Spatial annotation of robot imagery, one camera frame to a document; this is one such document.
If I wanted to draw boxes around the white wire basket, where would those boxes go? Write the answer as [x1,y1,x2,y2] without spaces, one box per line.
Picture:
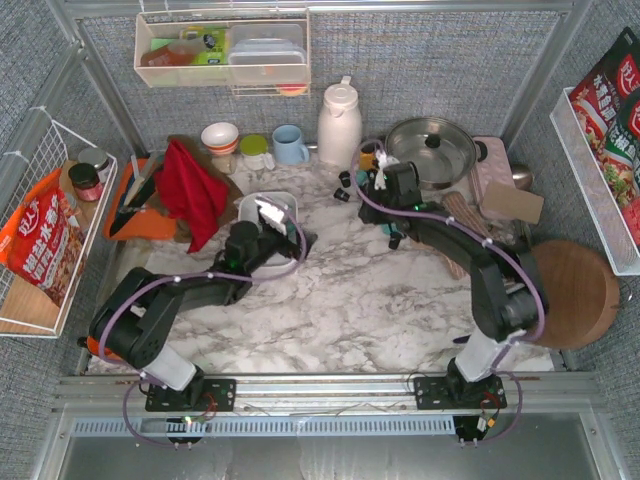
[1,107,118,338]
[549,87,639,277]

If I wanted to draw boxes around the round wooden cutting board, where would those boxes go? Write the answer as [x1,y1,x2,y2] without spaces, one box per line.
[533,240,620,349]

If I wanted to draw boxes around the white wire basket right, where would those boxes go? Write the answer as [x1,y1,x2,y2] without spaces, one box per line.
[549,87,639,277]

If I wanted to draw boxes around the white wall shelf basket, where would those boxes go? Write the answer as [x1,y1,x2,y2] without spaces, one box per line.
[134,10,311,95]

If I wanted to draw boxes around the green lid cup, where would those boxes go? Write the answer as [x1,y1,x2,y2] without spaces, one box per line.
[239,134,275,171]

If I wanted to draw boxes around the white thermos jug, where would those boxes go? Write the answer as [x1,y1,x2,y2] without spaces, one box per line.
[317,76,362,170]

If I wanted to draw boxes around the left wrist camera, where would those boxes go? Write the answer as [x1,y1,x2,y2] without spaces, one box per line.
[255,196,289,236]

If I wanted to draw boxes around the blue mug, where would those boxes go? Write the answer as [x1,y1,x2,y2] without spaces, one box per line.
[272,125,310,165]

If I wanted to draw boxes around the red cloth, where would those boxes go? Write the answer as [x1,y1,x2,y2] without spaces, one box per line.
[153,134,242,254]

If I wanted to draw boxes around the pink striped cloth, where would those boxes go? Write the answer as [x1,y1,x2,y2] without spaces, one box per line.
[440,192,490,280]

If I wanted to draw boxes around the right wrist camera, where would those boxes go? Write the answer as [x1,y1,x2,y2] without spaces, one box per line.
[374,150,399,190]

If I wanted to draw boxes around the clear plastic container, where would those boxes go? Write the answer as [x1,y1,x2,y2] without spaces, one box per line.
[227,23,307,85]

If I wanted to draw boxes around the pink tray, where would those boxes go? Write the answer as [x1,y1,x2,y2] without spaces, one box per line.
[469,136,515,221]

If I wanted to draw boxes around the orange tray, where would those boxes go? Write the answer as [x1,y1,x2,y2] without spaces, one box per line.
[102,157,177,242]

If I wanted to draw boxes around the red seasoning packets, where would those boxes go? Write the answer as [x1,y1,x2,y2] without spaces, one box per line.
[569,27,639,244]

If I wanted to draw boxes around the stainless steel pan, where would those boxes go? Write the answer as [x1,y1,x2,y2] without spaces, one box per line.
[385,117,480,191]

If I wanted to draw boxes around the dark lid jar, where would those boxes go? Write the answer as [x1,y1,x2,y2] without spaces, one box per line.
[68,163,103,202]

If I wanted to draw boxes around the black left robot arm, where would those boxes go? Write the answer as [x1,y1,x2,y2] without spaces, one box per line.
[87,221,317,392]

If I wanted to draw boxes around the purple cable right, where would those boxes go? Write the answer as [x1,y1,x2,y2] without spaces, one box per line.
[349,139,549,446]

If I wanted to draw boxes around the orange cup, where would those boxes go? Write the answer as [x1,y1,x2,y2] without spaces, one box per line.
[86,336,122,363]

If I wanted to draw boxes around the white orange bowl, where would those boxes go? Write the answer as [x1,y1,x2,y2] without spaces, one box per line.
[200,122,239,156]

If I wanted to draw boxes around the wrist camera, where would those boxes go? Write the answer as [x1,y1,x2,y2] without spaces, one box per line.
[255,196,289,236]
[374,150,399,190]

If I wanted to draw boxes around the metal rail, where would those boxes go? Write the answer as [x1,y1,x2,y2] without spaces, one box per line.
[52,372,607,416]

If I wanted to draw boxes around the white wire basket left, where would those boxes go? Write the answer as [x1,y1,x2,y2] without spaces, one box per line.
[1,107,118,338]

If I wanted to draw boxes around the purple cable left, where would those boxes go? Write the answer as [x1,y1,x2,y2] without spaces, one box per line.
[97,194,309,446]

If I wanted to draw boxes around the brown sponge pad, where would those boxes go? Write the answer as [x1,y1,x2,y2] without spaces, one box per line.
[481,181,544,224]

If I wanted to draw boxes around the purple cable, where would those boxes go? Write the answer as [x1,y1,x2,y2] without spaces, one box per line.
[97,194,309,446]
[349,139,549,446]

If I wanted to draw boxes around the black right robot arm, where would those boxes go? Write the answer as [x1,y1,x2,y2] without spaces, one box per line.
[356,163,548,401]

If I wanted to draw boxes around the red snack bag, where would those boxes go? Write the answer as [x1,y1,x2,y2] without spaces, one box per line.
[1,169,84,306]

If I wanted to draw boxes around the white storage basket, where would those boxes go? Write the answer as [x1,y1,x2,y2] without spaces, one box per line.
[238,191,298,278]

